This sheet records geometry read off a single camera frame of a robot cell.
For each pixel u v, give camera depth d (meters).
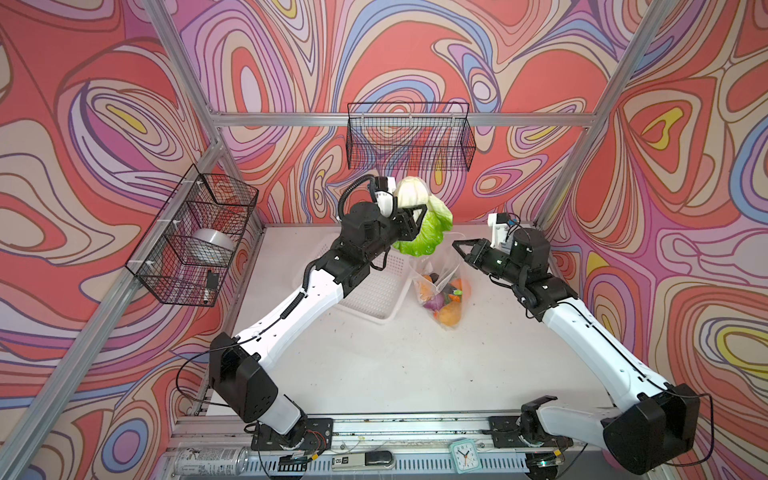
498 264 0.63
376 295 0.99
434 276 0.91
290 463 0.72
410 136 0.96
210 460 0.66
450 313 0.90
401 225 0.61
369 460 0.66
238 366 0.40
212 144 0.91
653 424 0.39
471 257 0.65
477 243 0.67
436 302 0.89
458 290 0.82
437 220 0.69
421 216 0.66
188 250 0.72
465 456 0.69
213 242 0.71
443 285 0.72
